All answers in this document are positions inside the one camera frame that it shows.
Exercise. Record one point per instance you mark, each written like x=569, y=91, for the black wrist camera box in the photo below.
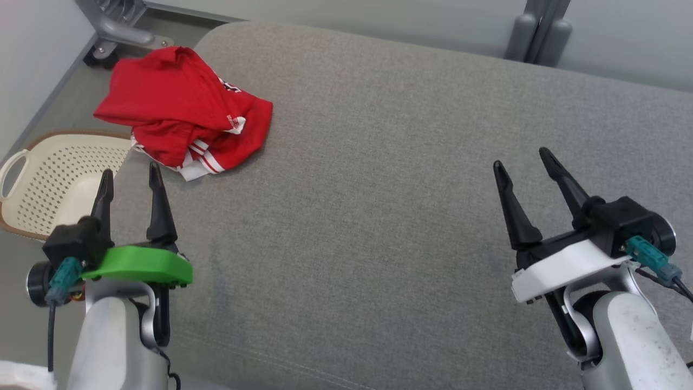
x=76, y=241
x=622, y=222

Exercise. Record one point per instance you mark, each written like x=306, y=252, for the red white sleeved jersey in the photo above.
x=162, y=92

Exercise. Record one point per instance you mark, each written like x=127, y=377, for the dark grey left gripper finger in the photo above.
x=104, y=200
x=159, y=216

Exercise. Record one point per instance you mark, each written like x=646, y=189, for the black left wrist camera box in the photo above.
x=76, y=241

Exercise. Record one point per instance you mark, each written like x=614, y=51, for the grey partition post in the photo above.
x=541, y=27

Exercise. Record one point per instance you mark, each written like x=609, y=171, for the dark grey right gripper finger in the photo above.
x=568, y=187
x=518, y=216

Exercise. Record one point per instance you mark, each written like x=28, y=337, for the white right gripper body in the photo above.
x=563, y=271

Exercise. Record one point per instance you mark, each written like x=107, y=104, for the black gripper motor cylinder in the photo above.
x=666, y=235
x=38, y=284

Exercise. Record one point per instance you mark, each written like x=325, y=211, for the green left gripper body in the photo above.
x=146, y=265

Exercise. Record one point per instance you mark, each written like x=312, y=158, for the white crumpled cloth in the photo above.
x=21, y=376

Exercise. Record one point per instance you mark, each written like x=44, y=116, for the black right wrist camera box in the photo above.
x=622, y=222

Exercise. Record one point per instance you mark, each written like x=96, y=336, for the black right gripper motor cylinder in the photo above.
x=666, y=235

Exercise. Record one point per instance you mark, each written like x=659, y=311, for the cream perforated laundry basket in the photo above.
x=54, y=179

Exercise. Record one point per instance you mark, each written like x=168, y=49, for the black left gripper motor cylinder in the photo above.
x=38, y=284

